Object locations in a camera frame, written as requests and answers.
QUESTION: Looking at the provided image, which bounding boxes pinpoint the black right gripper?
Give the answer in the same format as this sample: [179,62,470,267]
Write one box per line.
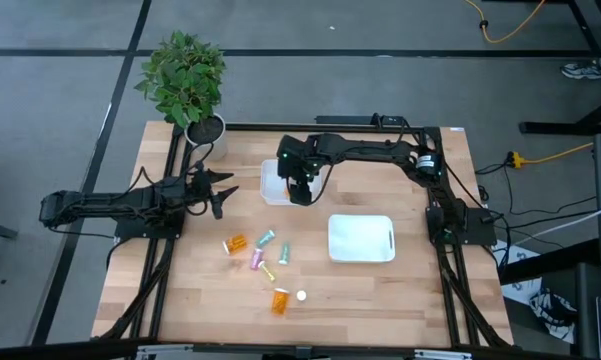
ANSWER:
[276,133,327,208]

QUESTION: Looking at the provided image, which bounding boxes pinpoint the tall white plastic bin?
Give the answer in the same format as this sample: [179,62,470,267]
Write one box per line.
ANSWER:
[327,213,397,265]

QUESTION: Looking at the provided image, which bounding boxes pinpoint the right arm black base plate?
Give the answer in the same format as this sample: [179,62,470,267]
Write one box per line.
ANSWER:
[426,205,497,247]

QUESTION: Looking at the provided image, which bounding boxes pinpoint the slim yellow pill bottle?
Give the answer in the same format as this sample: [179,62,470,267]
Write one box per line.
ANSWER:
[258,260,277,283]

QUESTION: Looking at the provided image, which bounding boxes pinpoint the green leafy plant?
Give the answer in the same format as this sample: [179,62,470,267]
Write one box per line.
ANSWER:
[133,29,228,130]

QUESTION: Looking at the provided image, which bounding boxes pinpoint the black equipment box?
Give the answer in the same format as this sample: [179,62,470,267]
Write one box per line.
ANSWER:
[574,263,601,360]

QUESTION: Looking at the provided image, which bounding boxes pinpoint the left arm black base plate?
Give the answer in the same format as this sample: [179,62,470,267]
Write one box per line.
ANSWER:
[114,199,186,240]

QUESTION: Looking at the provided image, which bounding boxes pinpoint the white cable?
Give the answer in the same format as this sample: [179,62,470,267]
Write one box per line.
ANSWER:
[514,199,601,246]

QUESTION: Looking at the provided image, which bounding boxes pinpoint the shallow white plastic bin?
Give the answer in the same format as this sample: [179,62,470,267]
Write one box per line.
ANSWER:
[259,158,324,207]

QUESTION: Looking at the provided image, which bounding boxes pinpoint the black desk leg frame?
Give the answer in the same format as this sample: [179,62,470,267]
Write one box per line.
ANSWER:
[518,0,601,137]

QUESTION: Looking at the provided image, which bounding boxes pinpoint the person's shoe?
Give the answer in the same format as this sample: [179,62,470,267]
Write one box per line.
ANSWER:
[560,62,601,81]

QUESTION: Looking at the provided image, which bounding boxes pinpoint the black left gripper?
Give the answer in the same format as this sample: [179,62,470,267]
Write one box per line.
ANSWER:
[182,167,240,221]

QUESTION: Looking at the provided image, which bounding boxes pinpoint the black crossbar silver brackets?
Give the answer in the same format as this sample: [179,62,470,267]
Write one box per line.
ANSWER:
[0,338,581,360]

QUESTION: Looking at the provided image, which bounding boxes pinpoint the black white patterned bag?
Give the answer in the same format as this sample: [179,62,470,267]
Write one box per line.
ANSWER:
[499,239,579,346]

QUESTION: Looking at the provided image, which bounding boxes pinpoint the white plant pot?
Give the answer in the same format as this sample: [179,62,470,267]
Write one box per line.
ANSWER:
[183,112,229,162]

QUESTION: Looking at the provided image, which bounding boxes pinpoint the yellow cable with black knot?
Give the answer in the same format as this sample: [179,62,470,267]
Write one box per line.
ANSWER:
[463,0,547,45]

